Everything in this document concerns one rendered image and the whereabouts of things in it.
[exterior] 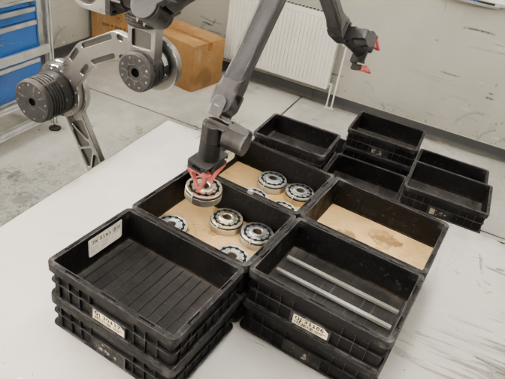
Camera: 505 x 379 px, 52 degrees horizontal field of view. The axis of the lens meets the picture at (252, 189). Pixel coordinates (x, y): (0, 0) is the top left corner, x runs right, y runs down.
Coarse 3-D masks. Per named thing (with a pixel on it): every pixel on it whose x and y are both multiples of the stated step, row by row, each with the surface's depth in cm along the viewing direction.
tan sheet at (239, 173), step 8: (232, 168) 192; (240, 168) 193; (248, 168) 194; (224, 176) 187; (232, 176) 188; (240, 176) 189; (248, 176) 190; (256, 176) 191; (240, 184) 184; (248, 184) 185; (256, 184) 186; (288, 184) 189; (272, 200) 179; (280, 200) 180; (296, 208) 177
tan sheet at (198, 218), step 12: (180, 204) 170; (180, 216) 165; (192, 216) 166; (204, 216) 166; (192, 228) 161; (204, 228) 161; (204, 240) 157; (216, 240) 158; (228, 240) 158; (252, 252) 155
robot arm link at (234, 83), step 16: (272, 0) 126; (256, 16) 127; (272, 16) 126; (256, 32) 127; (240, 48) 128; (256, 48) 127; (240, 64) 128; (224, 80) 128; (240, 80) 128; (240, 96) 132; (224, 112) 128
